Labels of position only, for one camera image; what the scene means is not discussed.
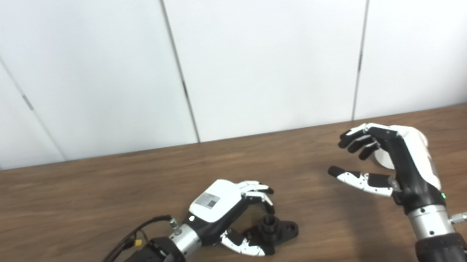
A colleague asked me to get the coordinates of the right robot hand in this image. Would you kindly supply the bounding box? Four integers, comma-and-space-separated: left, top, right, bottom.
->
322, 113, 448, 227

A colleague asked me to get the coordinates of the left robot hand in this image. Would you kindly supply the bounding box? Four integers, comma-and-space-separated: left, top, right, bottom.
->
181, 171, 284, 262

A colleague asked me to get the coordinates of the round white plastic piece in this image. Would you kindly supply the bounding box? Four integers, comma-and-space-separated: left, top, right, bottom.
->
368, 122, 433, 173

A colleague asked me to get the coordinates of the black flanged holder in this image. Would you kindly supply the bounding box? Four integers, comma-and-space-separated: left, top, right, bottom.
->
240, 210, 302, 259

